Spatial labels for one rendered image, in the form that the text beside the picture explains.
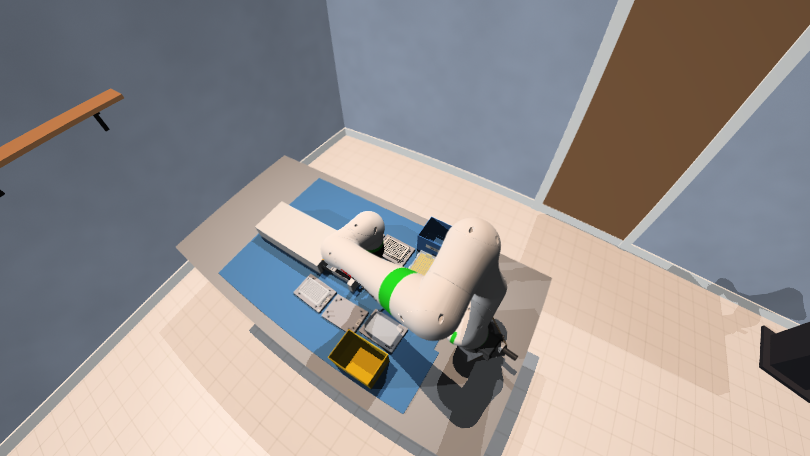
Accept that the blue flat mat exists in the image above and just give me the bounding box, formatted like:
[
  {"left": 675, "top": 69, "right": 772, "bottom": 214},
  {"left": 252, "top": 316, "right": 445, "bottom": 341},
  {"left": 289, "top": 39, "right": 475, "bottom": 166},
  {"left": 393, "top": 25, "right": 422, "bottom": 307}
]
[{"left": 219, "top": 178, "right": 439, "bottom": 414}]

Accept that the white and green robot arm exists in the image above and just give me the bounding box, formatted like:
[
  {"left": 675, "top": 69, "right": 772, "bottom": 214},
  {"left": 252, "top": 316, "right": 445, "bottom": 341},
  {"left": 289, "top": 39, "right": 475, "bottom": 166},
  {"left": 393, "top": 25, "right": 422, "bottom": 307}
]
[{"left": 321, "top": 211, "right": 518, "bottom": 361}]

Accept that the dark blue open-top bin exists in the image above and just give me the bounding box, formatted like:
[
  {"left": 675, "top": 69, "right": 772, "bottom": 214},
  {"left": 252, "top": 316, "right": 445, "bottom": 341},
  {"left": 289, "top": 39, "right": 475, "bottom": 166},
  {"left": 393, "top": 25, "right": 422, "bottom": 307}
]
[{"left": 417, "top": 217, "right": 452, "bottom": 257}]

